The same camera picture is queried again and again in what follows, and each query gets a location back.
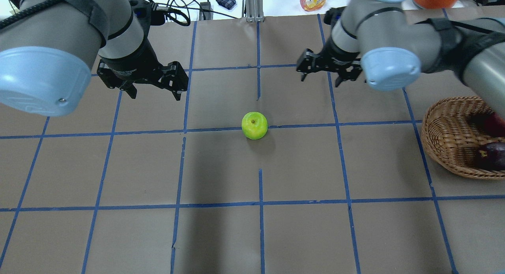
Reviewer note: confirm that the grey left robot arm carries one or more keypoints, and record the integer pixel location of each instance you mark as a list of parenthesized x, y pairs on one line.
[(48, 49)]

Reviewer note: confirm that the woven wicker basket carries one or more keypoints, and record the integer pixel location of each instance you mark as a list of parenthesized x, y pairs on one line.
[(451, 133)]

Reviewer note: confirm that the black power adapter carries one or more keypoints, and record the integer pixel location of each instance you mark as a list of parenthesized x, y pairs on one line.
[(205, 13)]

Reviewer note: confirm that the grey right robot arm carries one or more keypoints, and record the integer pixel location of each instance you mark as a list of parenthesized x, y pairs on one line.
[(373, 37)]

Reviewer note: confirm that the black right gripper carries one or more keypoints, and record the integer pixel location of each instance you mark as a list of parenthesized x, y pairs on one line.
[(338, 55)]

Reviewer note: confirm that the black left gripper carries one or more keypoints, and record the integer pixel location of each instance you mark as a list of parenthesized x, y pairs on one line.
[(136, 63)]

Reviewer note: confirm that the aluminium frame post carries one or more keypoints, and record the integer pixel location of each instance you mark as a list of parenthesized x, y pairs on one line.
[(253, 10)]

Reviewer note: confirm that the green apple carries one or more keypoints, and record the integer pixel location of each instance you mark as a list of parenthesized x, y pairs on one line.
[(254, 125)]

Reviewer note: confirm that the dark blue checkered pouch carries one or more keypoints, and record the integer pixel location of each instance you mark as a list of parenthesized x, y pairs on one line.
[(227, 4)]

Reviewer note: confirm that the dark red apple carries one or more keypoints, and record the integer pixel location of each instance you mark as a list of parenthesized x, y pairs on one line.
[(491, 156)]

